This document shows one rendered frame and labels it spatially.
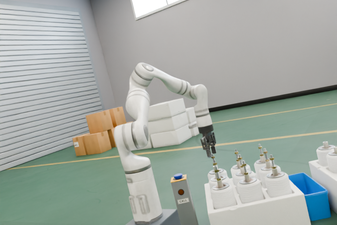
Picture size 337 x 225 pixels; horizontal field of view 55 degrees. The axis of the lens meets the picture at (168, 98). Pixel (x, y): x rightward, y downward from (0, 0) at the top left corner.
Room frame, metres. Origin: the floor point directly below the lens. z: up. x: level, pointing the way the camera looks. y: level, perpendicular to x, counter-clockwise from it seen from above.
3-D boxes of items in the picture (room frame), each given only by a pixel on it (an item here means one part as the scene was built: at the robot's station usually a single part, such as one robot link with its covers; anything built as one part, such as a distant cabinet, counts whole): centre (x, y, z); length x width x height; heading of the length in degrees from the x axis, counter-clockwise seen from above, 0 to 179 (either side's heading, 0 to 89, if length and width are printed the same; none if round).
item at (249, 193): (1.36, -0.25, 0.16); 0.10 x 0.10 x 0.18
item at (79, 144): (5.24, 1.48, 0.15); 0.30 x 0.24 x 0.30; 146
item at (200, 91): (1.60, -0.15, 0.62); 0.09 x 0.07 x 0.15; 35
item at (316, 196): (1.53, -0.54, 0.06); 0.30 x 0.11 x 0.12; 176
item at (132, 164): (1.08, 0.16, 0.54); 0.09 x 0.09 x 0.17; 82
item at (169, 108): (4.28, 0.08, 0.45); 0.39 x 0.39 x 0.18; 58
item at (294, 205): (1.48, -0.26, 0.09); 0.39 x 0.39 x 0.18; 85
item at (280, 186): (1.35, -0.36, 0.16); 0.10 x 0.10 x 0.18
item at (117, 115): (5.47, 0.98, 0.45); 0.30 x 0.24 x 0.30; 55
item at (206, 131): (1.60, -0.15, 0.45); 0.08 x 0.08 x 0.09
